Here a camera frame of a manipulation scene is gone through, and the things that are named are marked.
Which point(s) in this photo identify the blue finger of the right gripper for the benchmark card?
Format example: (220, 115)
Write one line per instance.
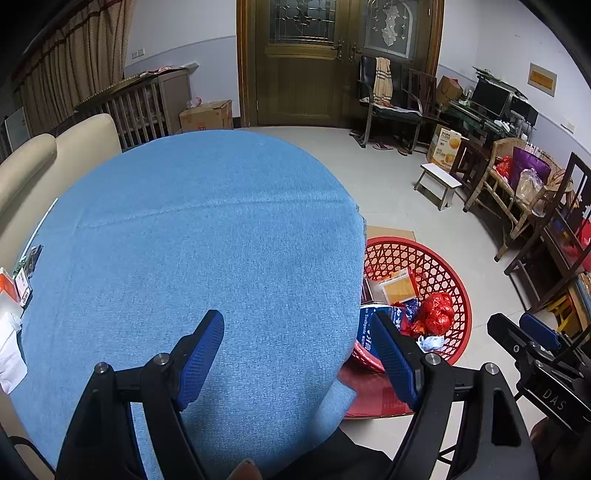
(512, 338)
(540, 332)

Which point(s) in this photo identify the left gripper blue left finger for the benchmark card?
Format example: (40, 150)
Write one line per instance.
(192, 358)

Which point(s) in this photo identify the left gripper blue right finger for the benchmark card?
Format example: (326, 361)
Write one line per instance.
(400, 357)

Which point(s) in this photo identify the light blue cloth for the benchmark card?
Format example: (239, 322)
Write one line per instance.
(431, 343)

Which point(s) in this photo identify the red plastic bag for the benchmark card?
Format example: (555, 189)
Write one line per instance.
(435, 316)

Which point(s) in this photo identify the orange cardboard box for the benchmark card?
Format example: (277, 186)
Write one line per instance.
(400, 287)

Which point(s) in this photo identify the blue orange snack wrappers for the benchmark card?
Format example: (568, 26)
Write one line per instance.
(401, 314)

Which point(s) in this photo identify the red plastic mesh basket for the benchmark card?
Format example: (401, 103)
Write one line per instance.
(364, 373)

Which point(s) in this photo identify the blue round tablecloth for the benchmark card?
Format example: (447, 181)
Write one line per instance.
(138, 250)

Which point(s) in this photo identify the wooden armchair with bags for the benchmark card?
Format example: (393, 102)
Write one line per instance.
(518, 182)

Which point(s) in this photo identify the small white step stool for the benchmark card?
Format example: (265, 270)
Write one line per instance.
(444, 179)

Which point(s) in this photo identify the white tissue paper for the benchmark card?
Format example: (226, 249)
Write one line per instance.
(13, 368)

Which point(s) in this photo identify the small white labelled packet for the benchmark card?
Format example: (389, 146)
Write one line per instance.
(23, 288)

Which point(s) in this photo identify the dark green snack packet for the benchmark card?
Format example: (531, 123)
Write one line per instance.
(28, 262)

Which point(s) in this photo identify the orange white tissue box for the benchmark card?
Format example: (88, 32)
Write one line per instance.
(7, 285)

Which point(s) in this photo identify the orange printed carton box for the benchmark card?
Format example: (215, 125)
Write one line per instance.
(444, 147)

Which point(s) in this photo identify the black computer monitor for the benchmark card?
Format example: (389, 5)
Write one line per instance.
(491, 98)

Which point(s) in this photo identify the beige leather sofa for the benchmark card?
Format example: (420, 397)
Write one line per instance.
(42, 169)

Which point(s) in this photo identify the wooden slatted radiator cover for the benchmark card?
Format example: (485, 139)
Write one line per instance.
(143, 107)

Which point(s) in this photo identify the dark chair with striped cloth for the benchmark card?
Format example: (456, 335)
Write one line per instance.
(397, 93)

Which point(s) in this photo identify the brown wooden double door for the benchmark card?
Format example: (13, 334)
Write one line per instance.
(300, 62)

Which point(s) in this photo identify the beige curtain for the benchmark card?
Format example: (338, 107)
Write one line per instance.
(81, 56)

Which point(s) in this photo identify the cardboard box by wall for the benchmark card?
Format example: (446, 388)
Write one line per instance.
(215, 115)

